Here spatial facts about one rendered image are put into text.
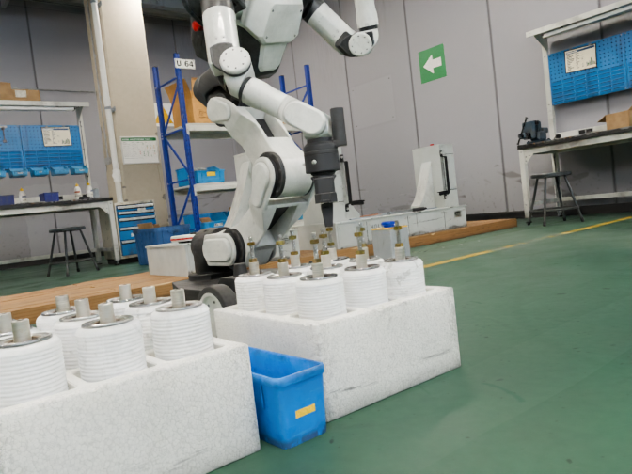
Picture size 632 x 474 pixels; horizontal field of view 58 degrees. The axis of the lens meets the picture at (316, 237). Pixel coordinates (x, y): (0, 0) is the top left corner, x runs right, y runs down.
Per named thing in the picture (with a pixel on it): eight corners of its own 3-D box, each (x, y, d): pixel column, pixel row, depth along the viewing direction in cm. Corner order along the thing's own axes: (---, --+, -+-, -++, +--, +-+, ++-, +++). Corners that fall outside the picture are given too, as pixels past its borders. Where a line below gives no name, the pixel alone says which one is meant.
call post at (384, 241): (383, 343, 154) (371, 229, 152) (401, 338, 158) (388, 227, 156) (402, 347, 148) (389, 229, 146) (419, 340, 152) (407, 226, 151)
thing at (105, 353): (81, 441, 88) (66, 326, 87) (141, 421, 94) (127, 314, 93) (102, 458, 80) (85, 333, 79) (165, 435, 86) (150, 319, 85)
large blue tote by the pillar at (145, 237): (135, 265, 586) (131, 229, 584) (171, 260, 614) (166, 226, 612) (159, 265, 550) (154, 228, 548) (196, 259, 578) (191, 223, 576)
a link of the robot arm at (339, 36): (353, 70, 191) (304, 23, 189) (356, 68, 203) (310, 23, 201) (376, 43, 187) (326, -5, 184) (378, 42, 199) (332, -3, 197)
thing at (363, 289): (354, 347, 126) (344, 267, 125) (397, 345, 123) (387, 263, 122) (344, 360, 116) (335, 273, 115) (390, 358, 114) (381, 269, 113)
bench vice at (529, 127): (536, 145, 556) (534, 119, 555) (553, 142, 542) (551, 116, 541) (513, 146, 530) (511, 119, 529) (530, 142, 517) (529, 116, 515)
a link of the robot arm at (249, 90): (274, 108, 139) (208, 76, 143) (277, 128, 149) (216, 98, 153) (295, 75, 142) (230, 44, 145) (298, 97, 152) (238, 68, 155)
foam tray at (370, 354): (222, 385, 133) (213, 309, 132) (346, 345, 157) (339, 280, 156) (327, 423, 102) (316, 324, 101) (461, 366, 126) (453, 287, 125)
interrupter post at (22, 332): (11, 344, 79) (8, 321, 79) (30, 339, 80) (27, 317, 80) (15, 346, 77) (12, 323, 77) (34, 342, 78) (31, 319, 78)
